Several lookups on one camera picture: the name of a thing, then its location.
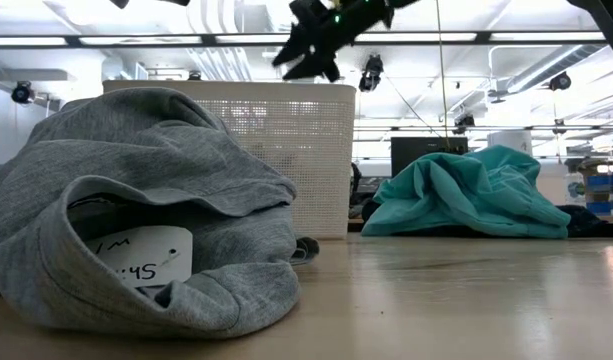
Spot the clear spray bottle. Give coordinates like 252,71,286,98
565,171,588,206

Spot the white perforated plastic basket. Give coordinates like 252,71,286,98
101,79,358,242

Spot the yellow hanging cord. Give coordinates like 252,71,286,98
434,0,453,152

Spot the white paper tag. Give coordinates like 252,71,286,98
84,224,195,291

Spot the grey sweatshirt garment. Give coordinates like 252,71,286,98
0,86,321,342

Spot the teal garment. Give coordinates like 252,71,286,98
360,144,573,240

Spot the black ceiling spotlight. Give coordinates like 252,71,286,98
358,53,385,93
10,80,36,106
549,70,573,93
452,113,477,136

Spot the white cylinder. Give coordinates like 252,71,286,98
486,130,534,157

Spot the black monitor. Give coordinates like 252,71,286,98
390,135,470,178

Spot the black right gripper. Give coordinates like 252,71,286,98
272,0,421,84

